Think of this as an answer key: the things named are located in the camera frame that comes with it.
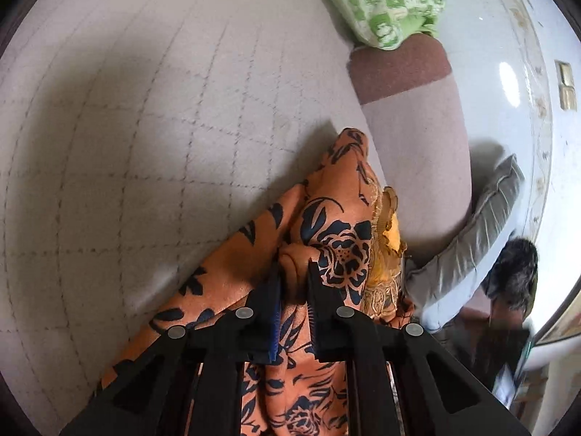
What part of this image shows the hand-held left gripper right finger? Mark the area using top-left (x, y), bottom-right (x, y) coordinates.
top-left (308, 259), bottom-right (532, 436)

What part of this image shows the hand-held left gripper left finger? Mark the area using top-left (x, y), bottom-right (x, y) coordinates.
top-left (59, 263), bottom-right (284, 436)

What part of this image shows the orange floral garment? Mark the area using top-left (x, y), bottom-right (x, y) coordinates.
top-left (97, 127), bottom-right (425, 436)

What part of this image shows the grey pillow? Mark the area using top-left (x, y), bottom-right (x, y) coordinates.
top-left (406, 154), bottom-right (525, 332)

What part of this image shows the pink brown back cushion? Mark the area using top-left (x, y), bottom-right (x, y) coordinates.
top-left (347, 34), bottom-right (473, 264)

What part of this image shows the pink quilted sofa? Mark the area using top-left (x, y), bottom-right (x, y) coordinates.
top-left (0, 0), bottom-right (473, 436)

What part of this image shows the green patterned cushion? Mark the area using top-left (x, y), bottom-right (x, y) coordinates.
top-left (309, 0), bottom-right (446, 51)

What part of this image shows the wall switch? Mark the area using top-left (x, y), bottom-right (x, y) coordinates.
top-left (554, 60), bottom-right (577, 110)

